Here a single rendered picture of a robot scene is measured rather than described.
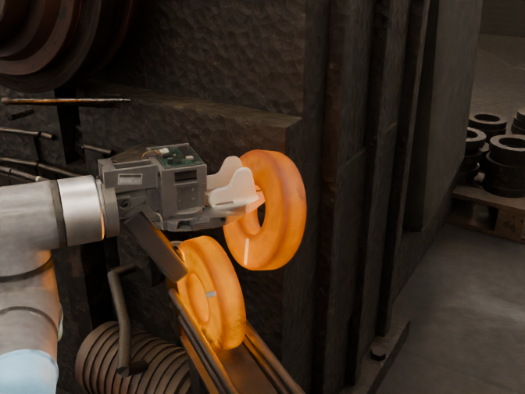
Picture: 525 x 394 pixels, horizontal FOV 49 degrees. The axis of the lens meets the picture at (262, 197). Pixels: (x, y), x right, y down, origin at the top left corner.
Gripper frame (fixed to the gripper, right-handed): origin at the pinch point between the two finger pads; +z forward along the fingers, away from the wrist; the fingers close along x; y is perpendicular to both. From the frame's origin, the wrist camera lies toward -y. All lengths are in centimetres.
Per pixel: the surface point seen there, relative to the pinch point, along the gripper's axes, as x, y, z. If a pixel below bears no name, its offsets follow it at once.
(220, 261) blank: -3.3, -6.2, -6.8
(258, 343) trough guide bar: -10.5, -14.1, -4.5
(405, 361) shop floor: 38, -83, 65
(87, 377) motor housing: 14.7, -36.2, -23.0
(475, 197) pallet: 93, -68, 136
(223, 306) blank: -7.2, -10.1, -7.9
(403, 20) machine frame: 44, 12, 51
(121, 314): 17.2, -27.0, -16.5
